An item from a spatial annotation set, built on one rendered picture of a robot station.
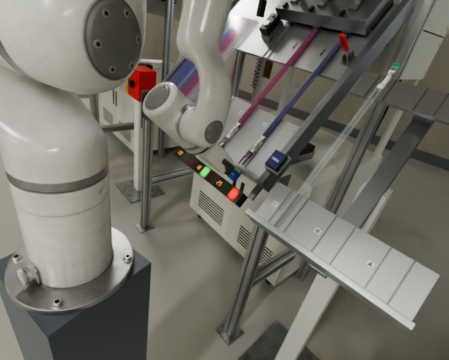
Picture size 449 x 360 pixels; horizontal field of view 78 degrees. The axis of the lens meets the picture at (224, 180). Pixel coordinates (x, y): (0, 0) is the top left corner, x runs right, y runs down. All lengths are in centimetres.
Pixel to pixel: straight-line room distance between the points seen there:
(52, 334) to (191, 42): 52
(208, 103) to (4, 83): 29
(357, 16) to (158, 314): 127
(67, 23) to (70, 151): 15
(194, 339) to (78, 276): 84
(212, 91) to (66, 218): 31
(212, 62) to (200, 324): 104
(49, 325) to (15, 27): 37
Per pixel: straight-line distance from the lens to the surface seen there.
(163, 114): 56
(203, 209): 162
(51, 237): 44
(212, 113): 53
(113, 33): 30
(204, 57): 56
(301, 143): 84
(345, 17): 102
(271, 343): 132
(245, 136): 90
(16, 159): 39
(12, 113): 40
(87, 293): 50
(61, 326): 49
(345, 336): 149
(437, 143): 403
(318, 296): 94
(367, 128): 118
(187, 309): 133
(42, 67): 31
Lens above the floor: 110
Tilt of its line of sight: 30 degrees down
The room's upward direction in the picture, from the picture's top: 11 degrees clockwise
